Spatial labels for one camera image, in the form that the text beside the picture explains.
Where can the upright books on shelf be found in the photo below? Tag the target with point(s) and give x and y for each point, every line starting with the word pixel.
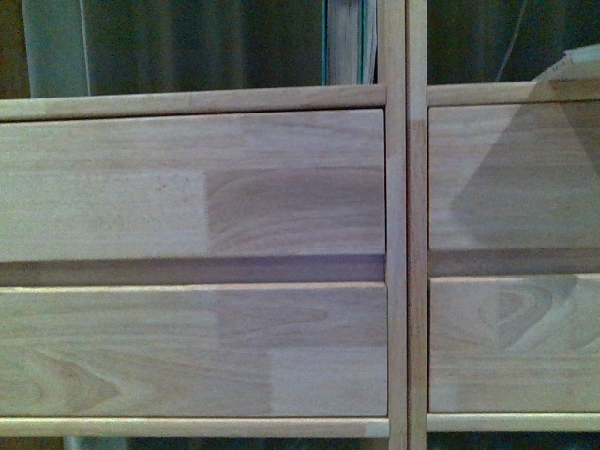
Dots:
pixel 349 42

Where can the lower left wooden drawer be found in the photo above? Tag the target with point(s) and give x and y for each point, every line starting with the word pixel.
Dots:
pixel 241 350

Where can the upper right wooden drawer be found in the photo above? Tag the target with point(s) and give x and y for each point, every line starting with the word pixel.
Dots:
pixel 514 176

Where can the upper left wooden drawer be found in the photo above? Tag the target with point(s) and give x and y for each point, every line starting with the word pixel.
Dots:
pixel 195 186

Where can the left wooden shelf unit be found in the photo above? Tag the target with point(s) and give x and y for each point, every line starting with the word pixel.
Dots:
pixel 387 268

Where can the lower right wooden drawer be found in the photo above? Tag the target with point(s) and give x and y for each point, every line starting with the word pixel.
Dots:
pixel 527 344

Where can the wooden shelf unit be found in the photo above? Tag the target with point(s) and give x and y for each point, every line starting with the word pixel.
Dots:
pixel 387 268
pixel 480 53

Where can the grey curtain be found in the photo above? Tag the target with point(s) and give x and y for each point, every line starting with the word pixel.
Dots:
pixel 56 48

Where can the wooden drawer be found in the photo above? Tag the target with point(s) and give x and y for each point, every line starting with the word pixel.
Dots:
pixel 514 176
pixel 241 350
pixel 527 344
pixel 195 186

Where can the right wooden shelf unit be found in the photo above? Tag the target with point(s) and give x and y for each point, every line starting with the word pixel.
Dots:
pixel 480 53

